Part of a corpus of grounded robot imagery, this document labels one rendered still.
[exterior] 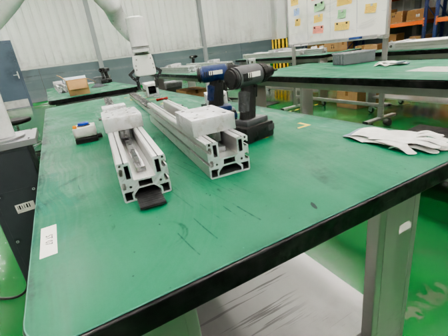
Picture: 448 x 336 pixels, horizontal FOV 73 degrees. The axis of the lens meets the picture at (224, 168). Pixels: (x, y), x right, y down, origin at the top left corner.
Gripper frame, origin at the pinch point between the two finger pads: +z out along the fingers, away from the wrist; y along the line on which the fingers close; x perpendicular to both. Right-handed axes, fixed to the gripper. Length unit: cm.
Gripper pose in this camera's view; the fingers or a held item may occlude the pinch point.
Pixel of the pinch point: (148, 86)
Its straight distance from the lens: 162.0
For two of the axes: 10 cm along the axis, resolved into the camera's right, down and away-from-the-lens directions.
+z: 1.2, 9.2, 3.6
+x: 3.9, 2.9, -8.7
